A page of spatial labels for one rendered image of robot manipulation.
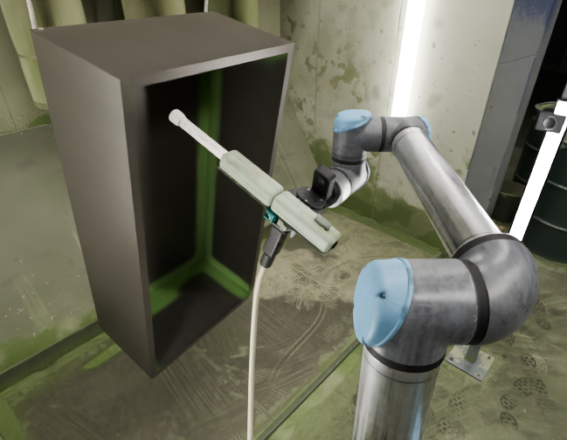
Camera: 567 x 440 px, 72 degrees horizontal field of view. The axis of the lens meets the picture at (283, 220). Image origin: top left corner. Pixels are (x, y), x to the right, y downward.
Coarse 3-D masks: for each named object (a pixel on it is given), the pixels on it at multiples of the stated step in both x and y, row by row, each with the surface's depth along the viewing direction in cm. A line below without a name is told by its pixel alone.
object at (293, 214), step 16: (176, 112) 90; (192, 128) 89; (208, 144) 87; (224, 160) 84; (240, 160) 84; (240, 176) 83; (256, 176) 82; (256, 192) 82; (272, 192) 80; (288, 192) 82; (272, 208) 81; (288, 208) 79; (304, 208) 80; (288, 224) 81; (304, 224) 78; (320, 224) 78; (272, 240) 87; (320, 240) 77; (336, 240) 77; (272, 256) 90
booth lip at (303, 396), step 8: (440, 256) 291; (352, 344) 221; (344, 352) 217; (336, 360) 212; (328, 368) 208; (320, 376) 203; (312, 384) 200; (320, 384) 202; (304, 392) 196; (312, 392) 198; (296, 400) 192; (304, 400) 194; (288, 408) 189; (296, 408) 191; (280, 416) 185; (288, 416) 188; (272, 424) 182; (280, 424) 184; (264, 432) 179; (272, 432) 180
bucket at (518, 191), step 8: (504, 184) 344; (512, 184) 342; (520, 184) 337; (504, 192) 347; (512, 192) 344; (520, 192) 338; (496, 200) 331; (504, 200) 325; (512, 200) 322; (496, 208) 334; (504, 208) 329; (512, 208) 327; (496, 216) 337; (504, 216) 333; (512, 216) 332
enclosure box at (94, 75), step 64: (64, 64) 90; (128, 64) 86; (192, 64) 92; (256, 64) 131; (64, 128) 105; (128, 128) 87; (256, 128) 144; (128, 192) 98; (192, 192) 173; (128, 256) 115; (192, 256) 199; (256, 256) 175; (128, 320) 141; (192, 320) 178
